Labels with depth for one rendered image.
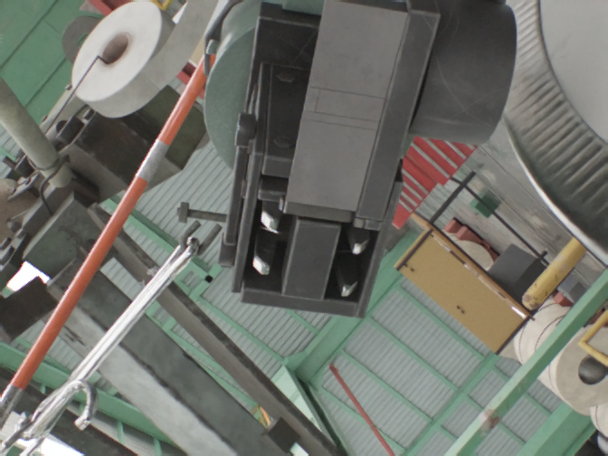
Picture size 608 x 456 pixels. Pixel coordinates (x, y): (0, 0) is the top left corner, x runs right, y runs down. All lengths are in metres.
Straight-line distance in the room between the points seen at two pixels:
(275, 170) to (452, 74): 0.10
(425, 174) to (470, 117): 5.20
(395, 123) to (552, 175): 0.12
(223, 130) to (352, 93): 0.20
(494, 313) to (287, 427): 9.65
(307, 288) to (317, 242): 0.03
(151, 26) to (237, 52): 0.61
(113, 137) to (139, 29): 0.18
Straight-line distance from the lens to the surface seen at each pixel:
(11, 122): 1.13
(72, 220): 1.24
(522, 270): 10.98
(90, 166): 1.31
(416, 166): 5.62
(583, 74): 0.58
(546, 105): 0.58
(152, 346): 1.26
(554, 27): 0.66
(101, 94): 1.18
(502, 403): 4.02
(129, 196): 0.76
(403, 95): 0.42
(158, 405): 1.30
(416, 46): 0.41
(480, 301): 10.74
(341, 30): 0.41
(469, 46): 0.44
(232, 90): 0.59
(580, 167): 0.51
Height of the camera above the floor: 1.43
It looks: 2 degrees up
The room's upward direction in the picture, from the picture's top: 140 degrees counter-clockwise
